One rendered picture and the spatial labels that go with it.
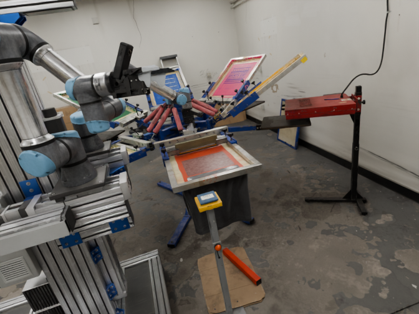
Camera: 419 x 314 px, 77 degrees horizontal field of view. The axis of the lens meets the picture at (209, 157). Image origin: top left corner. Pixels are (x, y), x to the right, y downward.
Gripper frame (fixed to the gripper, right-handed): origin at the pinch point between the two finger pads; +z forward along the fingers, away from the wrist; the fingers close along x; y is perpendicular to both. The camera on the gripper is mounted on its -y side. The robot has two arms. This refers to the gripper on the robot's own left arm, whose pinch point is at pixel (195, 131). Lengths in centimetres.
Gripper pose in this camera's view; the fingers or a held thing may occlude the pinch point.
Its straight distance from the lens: 213.0
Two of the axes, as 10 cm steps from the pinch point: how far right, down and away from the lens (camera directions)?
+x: 2.5, 3.2, -9.1
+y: -9.5, 2.5, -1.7
